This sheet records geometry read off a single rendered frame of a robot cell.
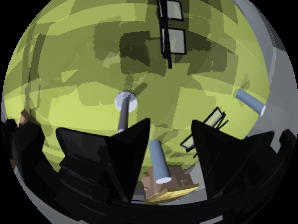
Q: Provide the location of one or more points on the grey rectangular panel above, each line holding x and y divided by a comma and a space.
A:
196, 174

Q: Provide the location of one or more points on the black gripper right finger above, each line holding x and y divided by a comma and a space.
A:
222, 156

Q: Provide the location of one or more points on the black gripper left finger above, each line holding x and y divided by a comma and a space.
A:
121, 154

